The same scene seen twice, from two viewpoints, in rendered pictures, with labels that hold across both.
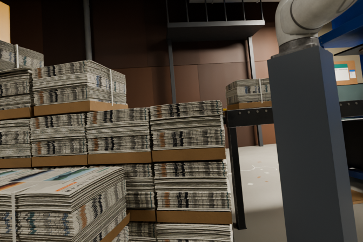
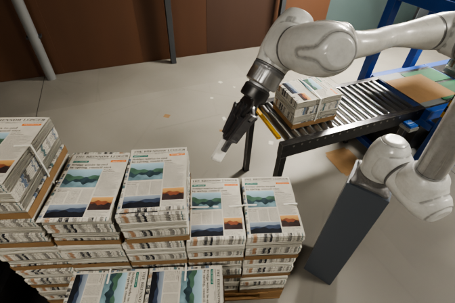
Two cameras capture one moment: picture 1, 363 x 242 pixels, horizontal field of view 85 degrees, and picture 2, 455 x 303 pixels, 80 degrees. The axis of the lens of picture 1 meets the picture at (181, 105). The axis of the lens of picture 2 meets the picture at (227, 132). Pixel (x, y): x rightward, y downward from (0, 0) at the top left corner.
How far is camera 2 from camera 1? 1.37 m
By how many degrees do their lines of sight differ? 47
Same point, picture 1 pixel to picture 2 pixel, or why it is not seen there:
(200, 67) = not seen: outside the picture
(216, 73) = not seen: outside the picture
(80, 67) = (177, 217)
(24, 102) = (110, 235)
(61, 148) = (161, 257)
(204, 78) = not seen: outside the picture
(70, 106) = (168, 239)
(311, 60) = (378, 205)
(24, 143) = (119, 255)
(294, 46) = (373, 186)
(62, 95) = (158, 232)
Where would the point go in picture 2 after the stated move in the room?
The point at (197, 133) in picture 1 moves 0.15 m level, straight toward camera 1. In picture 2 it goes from (282, 248) to (292, 278)
